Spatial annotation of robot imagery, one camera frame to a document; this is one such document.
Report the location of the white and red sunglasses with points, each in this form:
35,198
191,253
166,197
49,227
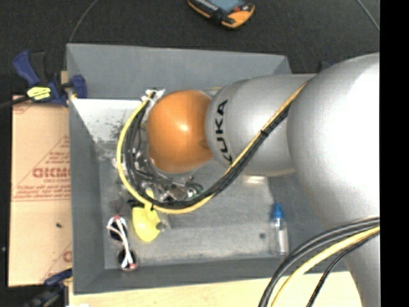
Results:
123,241

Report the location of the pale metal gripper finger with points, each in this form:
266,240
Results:
163,220

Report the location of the black cylinder on white bracket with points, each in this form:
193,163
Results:
154,94

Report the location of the clear plastic bottle blue cap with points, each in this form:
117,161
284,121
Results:
280,232

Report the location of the yellow rounded plastic object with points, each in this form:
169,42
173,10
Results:
144,224

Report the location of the brown cardboard board red print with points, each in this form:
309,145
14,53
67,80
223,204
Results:
38,209

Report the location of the grey metal bin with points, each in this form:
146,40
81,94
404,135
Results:
96,75

